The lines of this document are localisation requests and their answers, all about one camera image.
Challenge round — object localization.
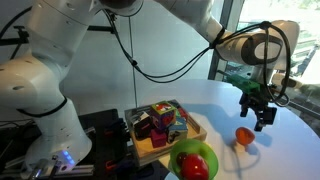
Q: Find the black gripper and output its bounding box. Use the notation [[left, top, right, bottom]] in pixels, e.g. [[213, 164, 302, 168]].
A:
[[239, 87, 278, 132]]

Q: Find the orange toy orange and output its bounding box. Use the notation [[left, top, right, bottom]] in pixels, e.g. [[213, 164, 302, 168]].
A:
[[235, 126, 256, 147]]

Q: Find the green plastic bowl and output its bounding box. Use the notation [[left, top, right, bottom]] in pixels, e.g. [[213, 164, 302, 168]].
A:
[[169, 138, 220, 180]]

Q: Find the red toy block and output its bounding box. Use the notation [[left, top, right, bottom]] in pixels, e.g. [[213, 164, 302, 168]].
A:
[[176, 106, 190, 122]]

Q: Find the red toy tomato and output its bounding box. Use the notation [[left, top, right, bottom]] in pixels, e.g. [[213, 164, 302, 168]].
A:
[[179, 153, 210, 180]]

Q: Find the dark toy fruit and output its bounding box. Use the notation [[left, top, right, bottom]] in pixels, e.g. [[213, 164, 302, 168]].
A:
[[175, 151, 188, 168]]

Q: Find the magenta toy block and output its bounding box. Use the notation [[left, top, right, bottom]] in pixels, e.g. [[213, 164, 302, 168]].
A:
[[149, 128, 168, 149]]

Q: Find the blue picture block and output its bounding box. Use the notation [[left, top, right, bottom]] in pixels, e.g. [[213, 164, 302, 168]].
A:
[[166, 116, 189, 144]]

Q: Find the large multicolour picture cube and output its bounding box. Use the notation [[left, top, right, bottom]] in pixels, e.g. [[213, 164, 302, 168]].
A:
[[148, 100, 177, 131]]

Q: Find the wooden tray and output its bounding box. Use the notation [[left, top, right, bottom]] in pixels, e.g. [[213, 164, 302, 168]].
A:
[[124, 99, 208, 167]]

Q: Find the black robot mounting stand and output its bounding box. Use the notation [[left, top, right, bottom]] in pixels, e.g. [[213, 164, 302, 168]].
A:
[[76, 109, 133, 180]]

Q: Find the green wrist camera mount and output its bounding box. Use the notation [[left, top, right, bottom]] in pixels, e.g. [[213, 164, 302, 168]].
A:
[[227, 73, 261, 96]]

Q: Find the dark window frame post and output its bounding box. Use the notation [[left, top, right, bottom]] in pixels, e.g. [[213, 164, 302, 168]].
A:
[[208, 0, 246, 81]]

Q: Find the thin white cord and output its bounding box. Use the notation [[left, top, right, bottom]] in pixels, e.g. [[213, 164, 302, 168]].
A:
[[128, 16, 138, 108]]

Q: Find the black cable bundle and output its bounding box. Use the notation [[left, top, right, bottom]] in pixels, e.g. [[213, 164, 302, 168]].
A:
[[101, 8, 292, 108]]

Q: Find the red clamp handle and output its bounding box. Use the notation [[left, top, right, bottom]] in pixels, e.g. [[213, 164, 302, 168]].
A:
[[104, 159, 118, 171]]

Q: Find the black wall rail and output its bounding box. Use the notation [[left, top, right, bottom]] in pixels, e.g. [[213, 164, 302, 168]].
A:
[[0, 24, 116, 61]]

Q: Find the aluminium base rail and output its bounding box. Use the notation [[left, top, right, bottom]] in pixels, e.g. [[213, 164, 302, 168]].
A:
[[0, 162, 96, 180]]

